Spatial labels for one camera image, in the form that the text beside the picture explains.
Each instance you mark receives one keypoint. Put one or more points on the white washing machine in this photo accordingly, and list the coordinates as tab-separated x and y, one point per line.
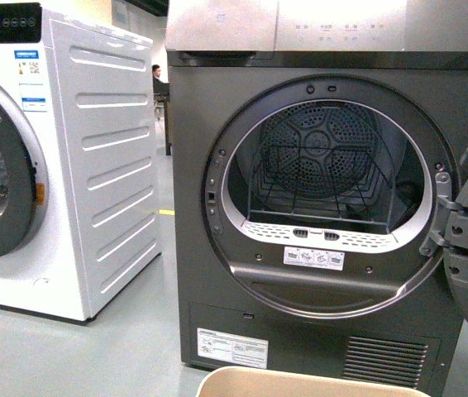
78	186

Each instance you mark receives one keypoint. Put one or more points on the person in dark clothes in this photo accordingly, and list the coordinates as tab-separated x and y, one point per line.
161	89

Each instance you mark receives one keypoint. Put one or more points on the beige plastic laundry hamper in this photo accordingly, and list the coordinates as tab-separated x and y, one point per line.
244	381

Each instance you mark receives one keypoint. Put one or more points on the black wire drying rack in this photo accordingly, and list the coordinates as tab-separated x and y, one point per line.
320	185

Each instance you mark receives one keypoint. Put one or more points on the dark grey dryer machine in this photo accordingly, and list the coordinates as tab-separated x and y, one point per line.
390	76

